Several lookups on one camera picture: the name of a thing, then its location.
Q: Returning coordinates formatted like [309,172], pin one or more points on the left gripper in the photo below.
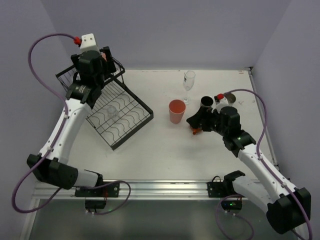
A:
[106,57]

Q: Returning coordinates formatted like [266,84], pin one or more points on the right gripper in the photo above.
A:
[204,120]

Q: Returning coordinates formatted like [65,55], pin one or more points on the orange ceramic cup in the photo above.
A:
[196,131]

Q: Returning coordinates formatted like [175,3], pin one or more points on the pink ceramic mug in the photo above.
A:
[103,55]

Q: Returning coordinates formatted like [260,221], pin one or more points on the pink plastic cup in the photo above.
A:
[177,109]

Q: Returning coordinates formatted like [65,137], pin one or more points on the white and brown tumbler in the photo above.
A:
[231,99]

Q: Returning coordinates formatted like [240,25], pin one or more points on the clear champagne flute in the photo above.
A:
[188,83]

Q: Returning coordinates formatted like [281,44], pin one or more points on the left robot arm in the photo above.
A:
[50,165]

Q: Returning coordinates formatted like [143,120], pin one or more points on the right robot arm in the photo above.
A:
[285,206]

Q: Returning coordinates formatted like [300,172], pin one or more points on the clear faceted glass tumbler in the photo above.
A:
[112,112]

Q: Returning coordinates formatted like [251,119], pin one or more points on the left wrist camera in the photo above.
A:
[88,43]

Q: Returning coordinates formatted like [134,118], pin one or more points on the black wire dish rack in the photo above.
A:
[133,113]

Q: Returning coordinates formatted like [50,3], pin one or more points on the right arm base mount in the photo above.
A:
[222,187]

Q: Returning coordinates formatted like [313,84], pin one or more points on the aluminium mounting rail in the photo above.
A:
[159,190]

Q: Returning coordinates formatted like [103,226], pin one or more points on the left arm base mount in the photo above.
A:
[100,195]

